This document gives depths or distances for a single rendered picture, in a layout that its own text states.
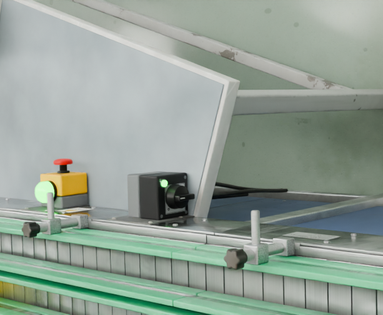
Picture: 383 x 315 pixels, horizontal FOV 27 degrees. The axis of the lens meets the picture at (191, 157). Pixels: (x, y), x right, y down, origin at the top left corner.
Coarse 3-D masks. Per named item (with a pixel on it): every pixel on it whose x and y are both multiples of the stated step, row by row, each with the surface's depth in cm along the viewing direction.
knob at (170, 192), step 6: (174, 186) 139; (180, 186) 139; (168, 192) 139; (174, 192) 138; (180, 192) 139; (186, 192) 140; (168, 198) 139; (174, 198) 138; (180, 198) 137; (186, 198) 138; (192, 198) 140; (168, 204) 139; (174, 204) 139; (180, 204) 139; (186, 204) 140
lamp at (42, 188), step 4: (40, 184) 158; (44, 184) 158; (48, 184) 158; (52, 184) 159; (36, 188) 159; (40, 188) 158; (44, 188) 157; (48, 188) 158; (52, 188) 158; (56, 188) 159; (36, 192) 159; (40, 192) 158; (44, 192) 157; (52, 192) 158; (56, 192) 159; (36, 196) 159; (40, 196) 158; (44, 196) 158; (56, 196) 159; (40, 200) 158; (44, 200) 158
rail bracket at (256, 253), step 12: (252, 216) 108; (252, 228) 108; (252, 240) 108; (276, 240) 113; (288, 240) 112; (228, 252) 105; (240, 252) 104; (252, 252) 107; (264, 252) 108; (276, 252) 111; (288, 252) 112; (228, 264) 105; (240, 264) 104
